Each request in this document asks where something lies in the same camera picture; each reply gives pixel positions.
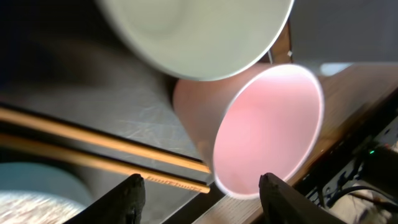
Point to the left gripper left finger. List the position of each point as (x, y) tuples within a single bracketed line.
[(121, 205)]

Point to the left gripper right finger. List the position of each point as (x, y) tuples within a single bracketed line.
[(281, 203)]

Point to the pink-tinted white cup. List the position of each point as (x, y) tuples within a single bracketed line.
[(265, 119)]

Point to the green-tinted white cup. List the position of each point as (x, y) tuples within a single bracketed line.
[(202, 40)]

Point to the grey dishwasher rack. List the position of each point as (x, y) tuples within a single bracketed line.
[(328, 36)]

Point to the left wooden chopstick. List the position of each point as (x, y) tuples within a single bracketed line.
[(93, 161)]

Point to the wooden chopstick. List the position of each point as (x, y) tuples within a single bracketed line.
[(93, 161), (101, 139)]

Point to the right wooden chopstick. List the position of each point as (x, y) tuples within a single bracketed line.
[(101, 139)]

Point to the light blue bowl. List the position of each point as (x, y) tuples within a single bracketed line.
[(38, 193)]

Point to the brown serving tray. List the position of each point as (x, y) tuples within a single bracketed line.
[(109, 90)]

